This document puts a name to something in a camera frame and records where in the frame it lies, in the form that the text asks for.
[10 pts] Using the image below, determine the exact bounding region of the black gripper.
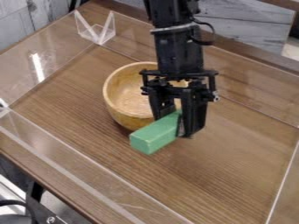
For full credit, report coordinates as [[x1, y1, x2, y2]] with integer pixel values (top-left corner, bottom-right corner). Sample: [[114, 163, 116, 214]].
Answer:
[[140, 24, 219, 138]]

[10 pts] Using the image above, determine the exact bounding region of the brown wooden bowl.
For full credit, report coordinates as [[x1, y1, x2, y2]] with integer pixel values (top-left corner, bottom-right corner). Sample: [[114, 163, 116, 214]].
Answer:
[[102, 61, 157, 131]]

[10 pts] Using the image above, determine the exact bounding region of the green rectangular block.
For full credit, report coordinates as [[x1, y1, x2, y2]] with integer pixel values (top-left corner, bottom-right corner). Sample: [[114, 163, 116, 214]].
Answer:
[[129, 110, 181, 155]]

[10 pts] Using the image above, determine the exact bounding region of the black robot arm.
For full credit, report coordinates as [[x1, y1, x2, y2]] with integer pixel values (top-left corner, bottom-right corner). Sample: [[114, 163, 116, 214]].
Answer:
[[140, 0, 219, 137]]

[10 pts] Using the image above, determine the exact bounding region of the clear acrylic tray wall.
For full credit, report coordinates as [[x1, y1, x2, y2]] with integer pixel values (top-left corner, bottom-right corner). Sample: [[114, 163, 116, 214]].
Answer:
[[0, 16, 299, 224]]

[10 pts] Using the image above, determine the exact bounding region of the clear acrylic corner bracket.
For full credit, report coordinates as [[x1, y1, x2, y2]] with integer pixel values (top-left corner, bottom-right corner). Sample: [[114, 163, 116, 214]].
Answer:
[[73, 10, 116, 46]]

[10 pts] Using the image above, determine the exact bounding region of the black table leg bracket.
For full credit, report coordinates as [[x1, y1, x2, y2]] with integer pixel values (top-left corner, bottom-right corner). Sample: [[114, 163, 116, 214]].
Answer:
[[25, 181, 68, 224]]

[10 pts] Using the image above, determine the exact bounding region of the black cable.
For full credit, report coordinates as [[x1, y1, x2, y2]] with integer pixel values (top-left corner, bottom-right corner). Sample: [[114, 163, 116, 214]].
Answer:
[[0, 199, 36, 224]]

